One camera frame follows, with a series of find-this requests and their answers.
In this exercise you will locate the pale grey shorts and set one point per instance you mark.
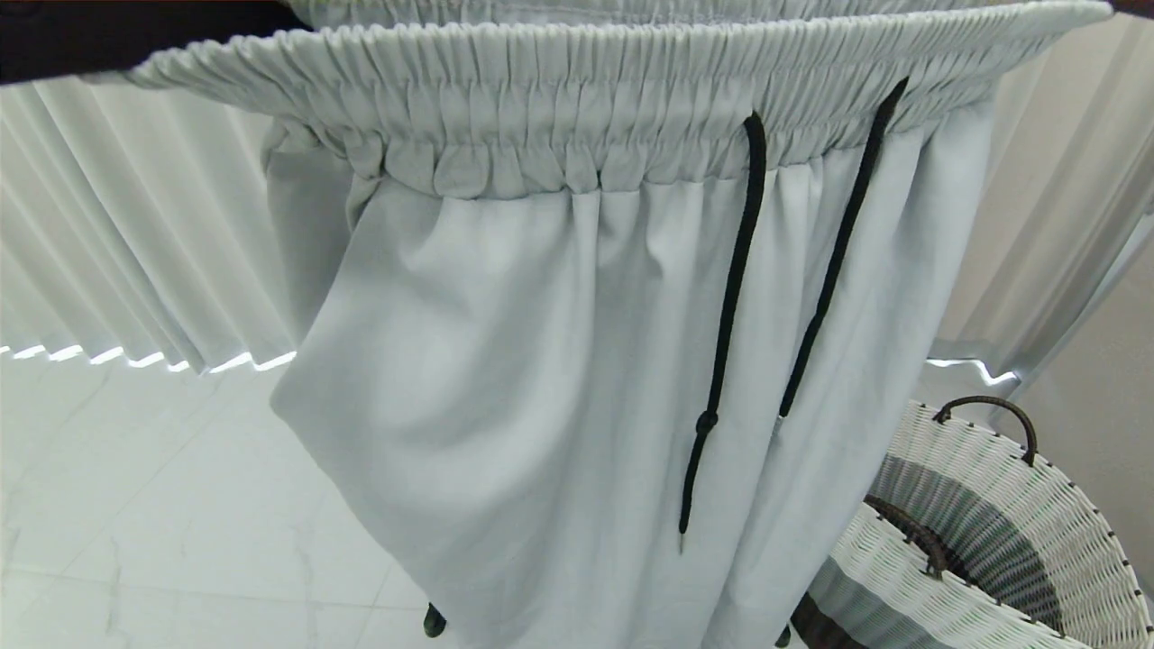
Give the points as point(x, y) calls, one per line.
point(541, 361)

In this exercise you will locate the black clothes rack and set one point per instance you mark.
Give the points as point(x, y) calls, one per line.
point(435, 622)

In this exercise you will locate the white laundry basket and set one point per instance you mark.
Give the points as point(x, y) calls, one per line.
point(992, 541)

